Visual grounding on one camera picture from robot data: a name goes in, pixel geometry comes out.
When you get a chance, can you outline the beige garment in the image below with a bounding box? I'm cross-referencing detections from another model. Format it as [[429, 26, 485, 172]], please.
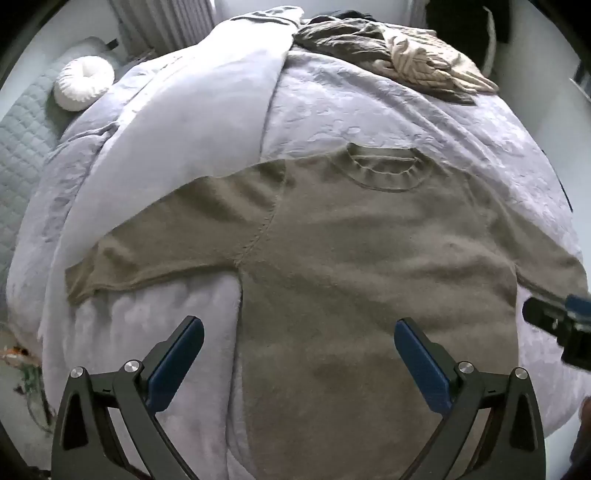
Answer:
[[392, 25, 499, 93]]

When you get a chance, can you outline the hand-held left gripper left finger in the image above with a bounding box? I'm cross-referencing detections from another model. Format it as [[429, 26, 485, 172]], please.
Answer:
[[51, 315, 205, 480]]

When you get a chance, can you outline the lavender embossed fleece blanket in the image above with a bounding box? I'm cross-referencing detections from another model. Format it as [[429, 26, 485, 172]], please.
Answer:
[[37, 48, 587, 480]]

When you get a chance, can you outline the white radiator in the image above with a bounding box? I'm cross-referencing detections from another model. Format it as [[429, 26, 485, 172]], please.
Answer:
[[111, 0, 218, 58]]

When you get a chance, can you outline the olive knit sweater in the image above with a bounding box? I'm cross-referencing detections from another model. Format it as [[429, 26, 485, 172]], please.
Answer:
[[65, 143, 591, 480]]

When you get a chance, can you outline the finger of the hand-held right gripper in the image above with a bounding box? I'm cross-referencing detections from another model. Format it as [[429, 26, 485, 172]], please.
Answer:
[[522, 296, 591, 368], [565, 294, 591, 326]]

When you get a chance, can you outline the grey quilted bedspread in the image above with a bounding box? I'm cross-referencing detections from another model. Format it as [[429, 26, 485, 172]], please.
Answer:
[[0, 37, 121, 296]]

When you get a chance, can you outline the cream cable-knit sweater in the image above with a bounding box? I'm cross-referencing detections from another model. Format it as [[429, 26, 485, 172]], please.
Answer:
[[390, 34, 455, 86]]

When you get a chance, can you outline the dark furniture piece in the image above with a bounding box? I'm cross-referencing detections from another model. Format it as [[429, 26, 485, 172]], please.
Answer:
[[425, 0, 513, 77]]

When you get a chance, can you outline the round white pleated pillow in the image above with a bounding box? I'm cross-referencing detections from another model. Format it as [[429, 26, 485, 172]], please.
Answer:
[[53, 56, 115, 112]]

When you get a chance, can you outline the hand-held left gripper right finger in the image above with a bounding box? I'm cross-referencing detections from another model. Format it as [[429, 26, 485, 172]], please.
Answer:
[[394, 318, 548, 480]]

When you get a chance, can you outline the pale lilac duvet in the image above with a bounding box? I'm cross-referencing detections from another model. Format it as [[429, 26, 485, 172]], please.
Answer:
[[4, 4, 305, 352]]

